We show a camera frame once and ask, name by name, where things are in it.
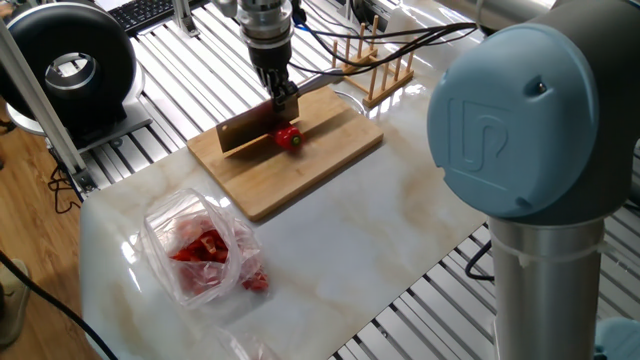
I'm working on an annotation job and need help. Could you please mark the dark device block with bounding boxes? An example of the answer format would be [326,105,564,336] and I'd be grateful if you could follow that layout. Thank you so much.
[349,0,394,25]

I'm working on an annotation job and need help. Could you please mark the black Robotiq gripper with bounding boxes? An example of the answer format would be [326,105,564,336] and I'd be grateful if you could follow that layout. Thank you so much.
[248,42,301,112]

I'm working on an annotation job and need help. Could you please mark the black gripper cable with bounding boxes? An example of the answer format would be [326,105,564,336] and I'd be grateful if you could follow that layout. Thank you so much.
[287,0,479,77]

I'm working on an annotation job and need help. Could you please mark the thick black floor cable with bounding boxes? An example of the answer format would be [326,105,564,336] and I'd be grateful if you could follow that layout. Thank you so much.
[0,249,119,360]

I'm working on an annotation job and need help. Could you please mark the wooden peg rack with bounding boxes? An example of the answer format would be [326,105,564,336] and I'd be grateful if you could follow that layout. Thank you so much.
[329,14,416,110]

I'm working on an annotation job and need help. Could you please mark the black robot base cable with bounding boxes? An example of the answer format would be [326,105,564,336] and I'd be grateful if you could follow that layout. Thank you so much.
[464,239,496,281]

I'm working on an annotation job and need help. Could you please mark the short aluminium post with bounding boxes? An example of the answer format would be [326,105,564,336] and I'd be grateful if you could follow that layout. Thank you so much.
[172,0,201,39]

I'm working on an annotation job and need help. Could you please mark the slanted aluminium frame post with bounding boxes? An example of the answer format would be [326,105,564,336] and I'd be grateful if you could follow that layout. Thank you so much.
[0,19,99,195]

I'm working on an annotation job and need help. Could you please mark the thin black wire bundle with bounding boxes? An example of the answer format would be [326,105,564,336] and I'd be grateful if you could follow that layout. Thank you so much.
[47,167,81,215]

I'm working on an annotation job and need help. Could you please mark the steel cleaver knife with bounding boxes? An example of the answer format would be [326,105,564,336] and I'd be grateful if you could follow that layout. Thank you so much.
[215,68,346,154]

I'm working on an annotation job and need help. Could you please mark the red bell pepper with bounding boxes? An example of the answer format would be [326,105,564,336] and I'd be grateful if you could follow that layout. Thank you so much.
[273,124,305,153]

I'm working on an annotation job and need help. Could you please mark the bamboo cutting board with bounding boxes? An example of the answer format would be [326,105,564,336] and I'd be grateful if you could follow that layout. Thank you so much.
[186,75,385,223]

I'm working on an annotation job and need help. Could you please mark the black ring device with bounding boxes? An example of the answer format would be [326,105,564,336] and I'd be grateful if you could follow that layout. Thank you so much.
[0,1,154,154]

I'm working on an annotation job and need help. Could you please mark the chopped red pepper pieces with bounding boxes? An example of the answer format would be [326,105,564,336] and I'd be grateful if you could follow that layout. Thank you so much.
[172,227,270,294]

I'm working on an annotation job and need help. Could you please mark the beige shoe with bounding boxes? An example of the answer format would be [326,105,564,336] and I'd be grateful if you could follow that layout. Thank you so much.
[0,258,31,349]

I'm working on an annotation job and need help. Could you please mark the black computer keyboard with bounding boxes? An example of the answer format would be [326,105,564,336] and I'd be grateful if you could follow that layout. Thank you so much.
[107,0,211,35]

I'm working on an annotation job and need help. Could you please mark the marble pattern table mat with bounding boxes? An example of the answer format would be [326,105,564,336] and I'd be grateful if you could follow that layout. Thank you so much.
[77,0,494,360]

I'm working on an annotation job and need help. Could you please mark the clear plastic bag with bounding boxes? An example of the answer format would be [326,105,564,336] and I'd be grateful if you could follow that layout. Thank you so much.
[142,187,271,307]
[214,324,284,360]

